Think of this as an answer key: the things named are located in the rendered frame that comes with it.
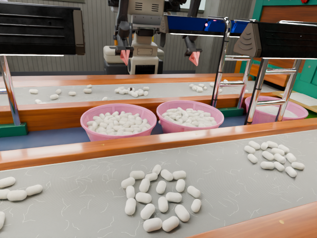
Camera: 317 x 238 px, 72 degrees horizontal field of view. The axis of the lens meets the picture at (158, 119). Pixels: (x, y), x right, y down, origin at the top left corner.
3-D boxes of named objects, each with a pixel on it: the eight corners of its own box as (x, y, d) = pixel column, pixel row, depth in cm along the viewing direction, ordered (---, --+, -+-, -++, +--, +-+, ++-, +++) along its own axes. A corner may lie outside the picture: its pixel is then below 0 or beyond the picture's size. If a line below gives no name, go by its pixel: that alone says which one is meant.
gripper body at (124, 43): (134, 48, 122) (132, 38, 125) (116, 48, 119) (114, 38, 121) (132, 56, 128) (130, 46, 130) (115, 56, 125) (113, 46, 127)
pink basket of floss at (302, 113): (235, 126, 100) (240, 107, 96) (245, 108, 122) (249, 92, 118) (302, 144, 90) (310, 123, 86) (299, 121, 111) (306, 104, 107)
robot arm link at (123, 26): (128, 30, 133) (114, 28, 131) (131, 14, 123) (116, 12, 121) (129, 46, 129) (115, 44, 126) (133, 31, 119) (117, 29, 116)
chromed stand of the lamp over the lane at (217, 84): (190, 104, 122) (203, 15, 103) (221, 102, 128) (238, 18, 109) (208, 118, 106) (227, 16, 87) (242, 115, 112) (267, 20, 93)
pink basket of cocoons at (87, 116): (81, 127, 90) (79, 105, 86) (144, 121, 98) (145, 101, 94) (83, 166, 67) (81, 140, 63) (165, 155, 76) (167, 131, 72)
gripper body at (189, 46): (203, 50, 134) (200, 41, 137) (188, 50, 131) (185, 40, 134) (198, 57, 140) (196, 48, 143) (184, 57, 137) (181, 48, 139)
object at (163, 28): (159, 31, 102) (160, 14, 99) (264, 37, 122) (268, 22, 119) (164, 33, 95) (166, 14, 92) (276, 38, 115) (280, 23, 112)
